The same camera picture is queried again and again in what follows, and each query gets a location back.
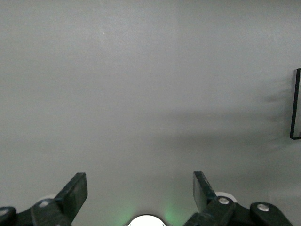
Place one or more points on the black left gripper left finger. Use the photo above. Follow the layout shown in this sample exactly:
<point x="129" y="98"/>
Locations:
<point x="70" y="197"/>

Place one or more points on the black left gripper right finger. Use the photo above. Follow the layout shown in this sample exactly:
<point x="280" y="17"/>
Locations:
<point x="203" y="193"/>

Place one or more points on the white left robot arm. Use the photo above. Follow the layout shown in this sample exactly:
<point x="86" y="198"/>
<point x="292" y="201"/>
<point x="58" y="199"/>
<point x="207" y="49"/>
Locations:
<point x="145" y="221"/>

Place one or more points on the dark grey table cover sheet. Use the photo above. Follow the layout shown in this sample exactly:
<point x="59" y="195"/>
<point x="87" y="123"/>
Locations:
<point x="141" y="82"/>

